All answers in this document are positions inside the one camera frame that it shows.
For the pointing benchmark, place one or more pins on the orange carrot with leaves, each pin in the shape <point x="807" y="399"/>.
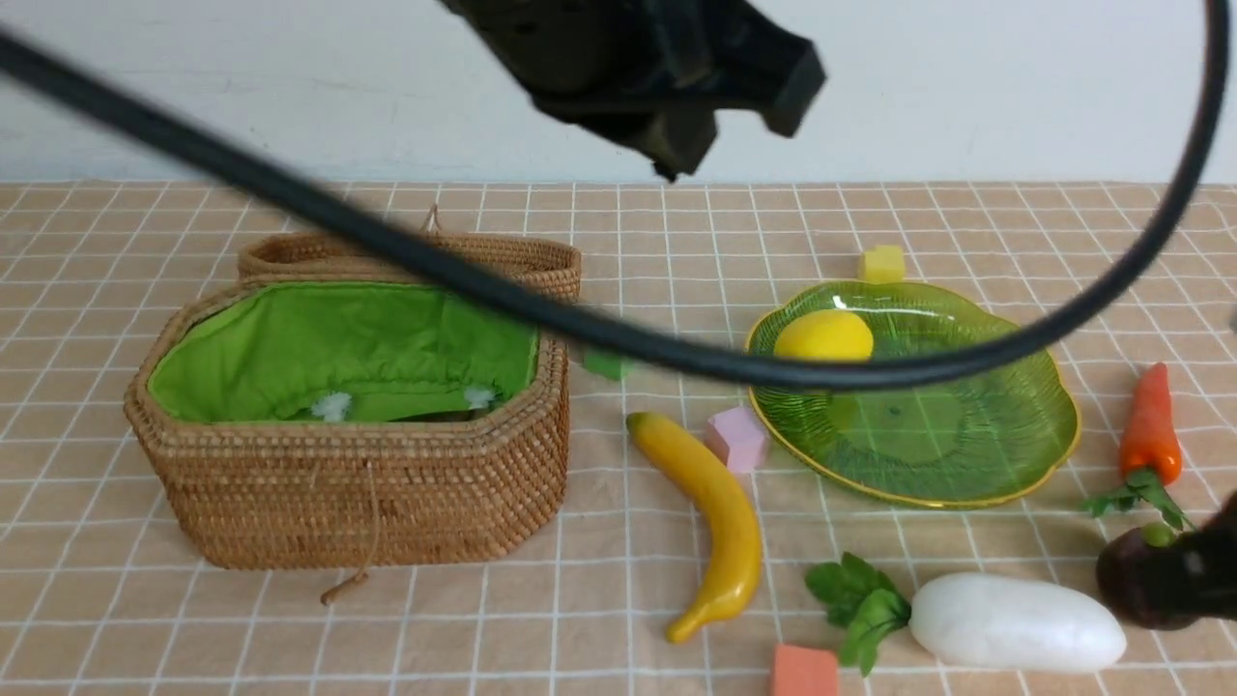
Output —
<point x="1150" y="457"/>

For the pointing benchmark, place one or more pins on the yellow banana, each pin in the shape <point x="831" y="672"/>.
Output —
<point x="733" y="570"/>

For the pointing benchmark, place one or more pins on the yellow foam cube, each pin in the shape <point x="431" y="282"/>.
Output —
<point x="884" y="263"/>

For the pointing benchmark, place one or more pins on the woven rattan basket green lining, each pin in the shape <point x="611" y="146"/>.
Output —
<point x="336" y="423"/>

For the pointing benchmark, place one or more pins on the green foam cube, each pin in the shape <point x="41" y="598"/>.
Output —
<point x="607" y="365"/>

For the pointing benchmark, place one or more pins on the orange foam cube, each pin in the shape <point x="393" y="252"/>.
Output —
<point x="800" y="671"/>

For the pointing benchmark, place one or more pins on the woven rattan basket lid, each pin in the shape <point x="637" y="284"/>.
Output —
<point x="551" y="268"/>

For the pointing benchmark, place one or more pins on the green glass leaf plate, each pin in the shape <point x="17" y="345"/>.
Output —
<point x="974" y="443"/>

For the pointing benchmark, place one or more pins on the yellow lemon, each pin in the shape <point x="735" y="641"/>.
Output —
<point x="830" y="335"/>

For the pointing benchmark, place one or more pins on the dark purple mangosteen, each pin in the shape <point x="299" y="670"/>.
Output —
<point x="1115" y="573"/>

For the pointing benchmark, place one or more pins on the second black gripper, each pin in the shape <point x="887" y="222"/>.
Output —
<point x="1196" y="574"/>

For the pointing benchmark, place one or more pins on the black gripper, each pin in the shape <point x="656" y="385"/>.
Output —
<point x="633" y="72"/>

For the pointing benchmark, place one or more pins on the white radish with leaves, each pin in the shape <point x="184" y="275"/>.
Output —
<point x="968" y="619"/>

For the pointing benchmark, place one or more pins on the pink foam cube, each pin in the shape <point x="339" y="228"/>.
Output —
<point x="738" y="439"/>

